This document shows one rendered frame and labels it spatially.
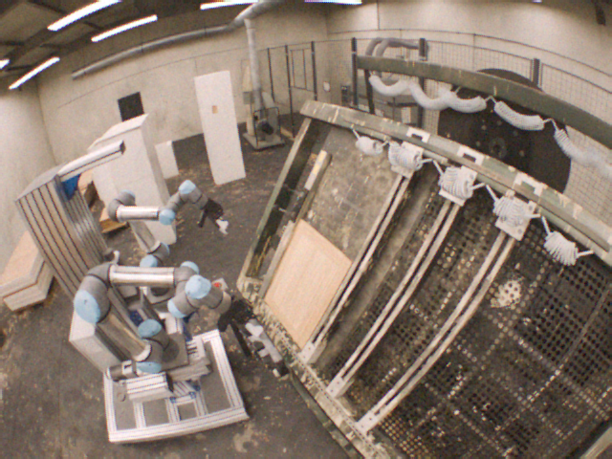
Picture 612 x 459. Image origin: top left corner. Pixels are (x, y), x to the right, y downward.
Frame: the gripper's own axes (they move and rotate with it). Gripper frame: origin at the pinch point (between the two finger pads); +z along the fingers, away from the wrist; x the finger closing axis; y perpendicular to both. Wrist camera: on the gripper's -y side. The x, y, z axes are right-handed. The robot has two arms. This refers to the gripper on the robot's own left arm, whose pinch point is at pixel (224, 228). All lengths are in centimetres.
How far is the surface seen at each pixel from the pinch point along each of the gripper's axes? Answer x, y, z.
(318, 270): -42, 28, 28
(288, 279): -27.8, 10.0, 35.3
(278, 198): 10.4, 33.5, 14.9
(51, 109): 784, -372, -345
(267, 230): 8.5, 14.8, 27.1
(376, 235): -61, 57, 11
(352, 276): -63, 39, 20
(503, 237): -105, 85, 1
